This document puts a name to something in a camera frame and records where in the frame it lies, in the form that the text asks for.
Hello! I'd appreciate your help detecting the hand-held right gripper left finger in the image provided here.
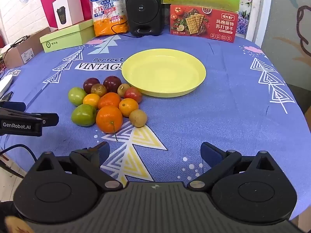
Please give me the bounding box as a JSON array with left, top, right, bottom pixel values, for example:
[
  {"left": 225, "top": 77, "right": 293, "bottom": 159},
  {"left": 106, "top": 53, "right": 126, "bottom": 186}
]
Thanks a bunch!
[{"left": 29, "top": 141, "right": 123, "bottom": 192}]

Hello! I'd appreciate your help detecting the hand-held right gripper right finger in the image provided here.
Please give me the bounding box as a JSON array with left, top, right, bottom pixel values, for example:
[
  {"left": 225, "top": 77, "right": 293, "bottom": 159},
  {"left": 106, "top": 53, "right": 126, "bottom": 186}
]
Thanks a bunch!
[{"left": 187, "top": 141, "right": 283, "bottom": 192}]

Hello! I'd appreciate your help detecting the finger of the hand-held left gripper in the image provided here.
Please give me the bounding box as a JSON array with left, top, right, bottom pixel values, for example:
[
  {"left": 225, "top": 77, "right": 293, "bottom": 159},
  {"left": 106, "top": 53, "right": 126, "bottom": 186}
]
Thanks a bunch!
[
  {"left": 0, "top": 109, "right": 59, "bottom": 127},
  {"left": 0, "top": 102, "right": 26, "bottom": 112}
]

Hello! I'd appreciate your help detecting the large orange with stem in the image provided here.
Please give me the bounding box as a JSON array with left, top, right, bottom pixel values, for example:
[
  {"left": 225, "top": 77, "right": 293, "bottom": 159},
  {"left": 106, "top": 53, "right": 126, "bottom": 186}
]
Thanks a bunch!
[{"left": 96, "top": 105, "right": 123, "bottom": 142}]

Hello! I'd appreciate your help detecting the green jujube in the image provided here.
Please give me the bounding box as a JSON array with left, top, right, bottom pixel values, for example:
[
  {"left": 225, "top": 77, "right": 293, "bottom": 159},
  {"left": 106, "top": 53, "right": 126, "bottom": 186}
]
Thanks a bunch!
[
  {"left": 68, "top": 87, "right": 87, "bottom": 106},
  {"left": 71, "top": 104, "right": 97, "bottom": 127}
]

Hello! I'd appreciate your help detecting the small yellow-orange tangerine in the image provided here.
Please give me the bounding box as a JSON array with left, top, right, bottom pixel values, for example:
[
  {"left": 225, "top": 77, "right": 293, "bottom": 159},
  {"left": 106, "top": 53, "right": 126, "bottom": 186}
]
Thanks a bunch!
[{"left": 83, "top": 93, "right": 101, "bottom": 109}]

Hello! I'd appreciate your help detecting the small orange tangerine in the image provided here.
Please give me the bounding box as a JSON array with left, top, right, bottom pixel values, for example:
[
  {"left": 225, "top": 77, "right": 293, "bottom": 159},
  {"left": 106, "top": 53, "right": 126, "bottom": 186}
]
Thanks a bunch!
[{"left": 119, "top": 98, "right": 139, "bottom": 117}]

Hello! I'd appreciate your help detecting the medium orange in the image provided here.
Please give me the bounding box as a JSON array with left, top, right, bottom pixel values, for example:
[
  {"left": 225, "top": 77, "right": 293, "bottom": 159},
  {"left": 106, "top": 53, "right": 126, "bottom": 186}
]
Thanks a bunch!
[{"left": 98, "top": 92, "right": 121, "bottom": 110}]

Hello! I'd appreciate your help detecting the dark red plum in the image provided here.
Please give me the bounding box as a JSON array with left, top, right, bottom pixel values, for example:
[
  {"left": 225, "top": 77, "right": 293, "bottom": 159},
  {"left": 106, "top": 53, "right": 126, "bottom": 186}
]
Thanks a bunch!
[
  {"left": 83, "top": 77, "right": 100, "bottom": 93},
  {"left": 103, "top": 76, "right": 122, "bottom": 93}
]

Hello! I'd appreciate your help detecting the small red-orange fruit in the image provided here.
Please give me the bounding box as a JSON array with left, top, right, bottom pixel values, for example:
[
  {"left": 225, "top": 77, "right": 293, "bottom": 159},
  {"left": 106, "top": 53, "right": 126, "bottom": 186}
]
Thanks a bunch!
[{"left": 91, "top": 83, "right": 107, "bottom": 97}]

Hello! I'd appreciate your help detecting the small red fruit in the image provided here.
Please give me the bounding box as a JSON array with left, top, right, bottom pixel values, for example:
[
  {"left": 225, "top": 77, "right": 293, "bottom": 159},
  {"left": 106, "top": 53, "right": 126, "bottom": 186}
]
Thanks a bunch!
[{"left": 124, "top": 87, "right": 143, "bottom": 103}]

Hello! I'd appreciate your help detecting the small mottled brown fruit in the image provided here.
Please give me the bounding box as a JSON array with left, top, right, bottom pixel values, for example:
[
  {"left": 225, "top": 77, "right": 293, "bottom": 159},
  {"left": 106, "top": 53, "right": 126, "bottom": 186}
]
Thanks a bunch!
[{"left": 117, "top": 83, "right": 131, "bottom": 97}]

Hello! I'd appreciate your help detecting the yellow plate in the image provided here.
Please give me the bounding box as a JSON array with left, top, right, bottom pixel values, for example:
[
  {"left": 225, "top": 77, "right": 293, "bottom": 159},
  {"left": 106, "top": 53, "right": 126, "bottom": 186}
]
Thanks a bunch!
[{"left": 121, "top": 49, "right": 207, "bottom": 98}]

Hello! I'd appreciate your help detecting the white plastic device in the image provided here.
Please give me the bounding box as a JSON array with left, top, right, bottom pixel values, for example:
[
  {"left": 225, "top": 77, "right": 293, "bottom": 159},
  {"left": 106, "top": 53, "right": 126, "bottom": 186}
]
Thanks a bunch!
[{"left": 0, "top": 74, "right": 13, "bottom": 97}]

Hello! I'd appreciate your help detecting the blue printed tablecloth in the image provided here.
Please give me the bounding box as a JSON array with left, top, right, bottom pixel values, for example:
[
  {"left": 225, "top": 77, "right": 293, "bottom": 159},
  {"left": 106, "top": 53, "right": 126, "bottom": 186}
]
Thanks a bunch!
[{"left": 0, "top": 33, "right": 307, "bottom": 220}]

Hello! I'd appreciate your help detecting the brown cardboard box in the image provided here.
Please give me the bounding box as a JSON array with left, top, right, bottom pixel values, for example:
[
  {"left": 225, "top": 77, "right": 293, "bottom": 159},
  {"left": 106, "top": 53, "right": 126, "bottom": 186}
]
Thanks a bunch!
[{"left": 3, "top": 27, "right": 59, "bottom": 68}]

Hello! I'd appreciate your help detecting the light green lidded box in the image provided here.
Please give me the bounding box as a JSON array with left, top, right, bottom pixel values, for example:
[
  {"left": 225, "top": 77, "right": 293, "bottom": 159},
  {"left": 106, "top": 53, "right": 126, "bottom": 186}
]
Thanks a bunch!
[{"left": 39, "top": 19, "right": 95, "bottom": 53}]

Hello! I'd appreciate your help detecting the pink paper bag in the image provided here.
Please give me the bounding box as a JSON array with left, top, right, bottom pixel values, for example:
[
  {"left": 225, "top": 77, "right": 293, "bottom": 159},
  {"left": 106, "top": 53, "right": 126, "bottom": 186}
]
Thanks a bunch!
[{"left": 35, "top": 0, "right": 94, "bottom": 28}]

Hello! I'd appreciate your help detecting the white box with cup print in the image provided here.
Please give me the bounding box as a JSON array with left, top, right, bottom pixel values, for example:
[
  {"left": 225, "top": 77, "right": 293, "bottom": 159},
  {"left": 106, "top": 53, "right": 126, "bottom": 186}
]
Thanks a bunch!
[{"left": 52, "top": 0, "right": 85, "bottom": 30}]

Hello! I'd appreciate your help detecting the orange paper cup packet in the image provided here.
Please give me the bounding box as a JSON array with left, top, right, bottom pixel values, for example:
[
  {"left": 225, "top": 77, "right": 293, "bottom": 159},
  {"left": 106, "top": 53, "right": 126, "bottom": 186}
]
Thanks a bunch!
[{"left": 88, "top": 0, "right": 129, "bottom": 37}]

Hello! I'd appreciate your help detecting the red cracker box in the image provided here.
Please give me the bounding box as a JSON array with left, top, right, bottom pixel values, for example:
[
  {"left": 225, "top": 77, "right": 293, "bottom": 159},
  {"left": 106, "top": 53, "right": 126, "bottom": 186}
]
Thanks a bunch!
[{"left": 169, "top": 4, "right": 239, "bottom": 43}]

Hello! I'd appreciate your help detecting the black speaker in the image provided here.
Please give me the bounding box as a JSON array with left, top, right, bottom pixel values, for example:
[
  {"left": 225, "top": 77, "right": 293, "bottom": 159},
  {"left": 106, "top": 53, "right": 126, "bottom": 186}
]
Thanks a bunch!
[{"left": 124, "top": 0, "right": 164, "bottom": 36}]

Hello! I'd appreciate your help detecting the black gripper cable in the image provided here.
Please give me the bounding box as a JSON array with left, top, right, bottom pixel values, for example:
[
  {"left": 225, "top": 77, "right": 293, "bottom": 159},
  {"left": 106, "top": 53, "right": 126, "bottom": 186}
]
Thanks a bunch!
[{"left": 0, "top": 144, "right": 37, "bottom": 163}]

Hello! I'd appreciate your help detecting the black speaker cable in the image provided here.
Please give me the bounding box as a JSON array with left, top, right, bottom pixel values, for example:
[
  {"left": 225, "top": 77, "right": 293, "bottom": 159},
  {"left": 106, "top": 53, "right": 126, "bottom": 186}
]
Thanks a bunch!
[{"left": 110, "top": 24, "right": 146, "bottom": 39}]

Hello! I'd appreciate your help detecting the floral wall panel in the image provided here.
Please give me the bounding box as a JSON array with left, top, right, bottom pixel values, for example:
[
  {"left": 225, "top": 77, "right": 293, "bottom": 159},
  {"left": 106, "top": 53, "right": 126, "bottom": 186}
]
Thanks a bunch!
[{"left": 239, "top": 0, "right": 252, "bottom": 36}]

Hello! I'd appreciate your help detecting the white door frame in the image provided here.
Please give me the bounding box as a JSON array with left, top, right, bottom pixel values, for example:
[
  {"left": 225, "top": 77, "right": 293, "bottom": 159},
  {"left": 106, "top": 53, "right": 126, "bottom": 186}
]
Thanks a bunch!
[{"left": 245, "top": 0, "right": 277, "bottom": 48}]

